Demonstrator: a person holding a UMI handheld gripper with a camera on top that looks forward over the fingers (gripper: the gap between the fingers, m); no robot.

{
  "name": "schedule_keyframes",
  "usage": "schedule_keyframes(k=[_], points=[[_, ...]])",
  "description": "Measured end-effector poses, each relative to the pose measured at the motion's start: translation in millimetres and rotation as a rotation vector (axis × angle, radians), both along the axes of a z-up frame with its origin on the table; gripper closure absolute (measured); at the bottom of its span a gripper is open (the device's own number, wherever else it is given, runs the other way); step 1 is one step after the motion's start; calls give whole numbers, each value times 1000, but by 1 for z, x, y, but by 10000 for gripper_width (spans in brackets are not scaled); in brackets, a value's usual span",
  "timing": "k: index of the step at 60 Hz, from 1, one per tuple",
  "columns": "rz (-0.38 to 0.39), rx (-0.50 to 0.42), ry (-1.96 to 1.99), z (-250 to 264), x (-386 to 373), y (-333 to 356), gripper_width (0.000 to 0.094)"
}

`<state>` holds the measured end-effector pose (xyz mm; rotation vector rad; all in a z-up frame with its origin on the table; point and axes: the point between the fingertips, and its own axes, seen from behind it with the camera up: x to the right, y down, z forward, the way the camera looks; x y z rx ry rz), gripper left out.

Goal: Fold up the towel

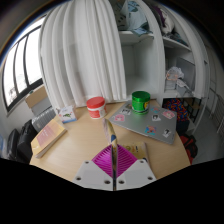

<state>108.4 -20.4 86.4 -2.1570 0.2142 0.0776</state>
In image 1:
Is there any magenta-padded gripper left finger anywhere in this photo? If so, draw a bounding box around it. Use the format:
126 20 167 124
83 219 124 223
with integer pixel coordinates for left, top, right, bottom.
72 144 115 192

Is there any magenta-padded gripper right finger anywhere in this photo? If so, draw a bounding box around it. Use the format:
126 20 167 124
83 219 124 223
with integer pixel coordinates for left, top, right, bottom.
114 144 158 192

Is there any grey laptop with stickers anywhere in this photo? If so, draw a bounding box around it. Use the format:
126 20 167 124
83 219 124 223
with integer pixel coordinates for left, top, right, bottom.
108 99 178 146

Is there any yellow and pink book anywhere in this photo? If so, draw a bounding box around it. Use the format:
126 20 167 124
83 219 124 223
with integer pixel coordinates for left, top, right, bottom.
30 118 68 159

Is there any red and black backpack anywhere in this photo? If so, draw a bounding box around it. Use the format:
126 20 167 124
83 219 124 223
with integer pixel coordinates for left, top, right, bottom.
179 133 200 165

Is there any white jar with red lid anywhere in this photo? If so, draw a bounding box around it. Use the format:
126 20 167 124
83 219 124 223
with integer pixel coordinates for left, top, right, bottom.
86 96 108 120

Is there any small white cardboard box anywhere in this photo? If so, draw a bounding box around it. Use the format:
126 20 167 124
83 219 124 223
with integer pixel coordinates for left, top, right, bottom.
55 105 78 125

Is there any green round tin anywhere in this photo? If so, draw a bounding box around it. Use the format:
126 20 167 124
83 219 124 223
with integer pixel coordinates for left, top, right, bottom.
131 90 151 116

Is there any white radiator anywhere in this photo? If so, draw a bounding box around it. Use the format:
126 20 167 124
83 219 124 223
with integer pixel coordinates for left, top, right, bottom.
31 106 57 133

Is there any large black bag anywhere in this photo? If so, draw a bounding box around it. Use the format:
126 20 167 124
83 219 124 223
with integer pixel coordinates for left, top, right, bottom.
16 119 38 164

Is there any small black bag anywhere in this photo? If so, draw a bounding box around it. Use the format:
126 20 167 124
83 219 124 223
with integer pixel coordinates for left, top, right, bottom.
4 128 21 159

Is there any brown cardboard box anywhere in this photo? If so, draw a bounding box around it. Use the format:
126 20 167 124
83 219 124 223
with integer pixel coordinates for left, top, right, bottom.
24 85 53 116

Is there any white shelf unit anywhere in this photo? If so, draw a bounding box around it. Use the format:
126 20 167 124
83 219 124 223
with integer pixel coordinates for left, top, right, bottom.
113 0 211 134

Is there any white curtain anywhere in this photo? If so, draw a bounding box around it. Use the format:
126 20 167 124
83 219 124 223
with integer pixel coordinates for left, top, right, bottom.
38 0 128 109

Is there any black-framed window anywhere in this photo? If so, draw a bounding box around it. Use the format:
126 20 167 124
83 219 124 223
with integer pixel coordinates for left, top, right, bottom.
1 24 44 113

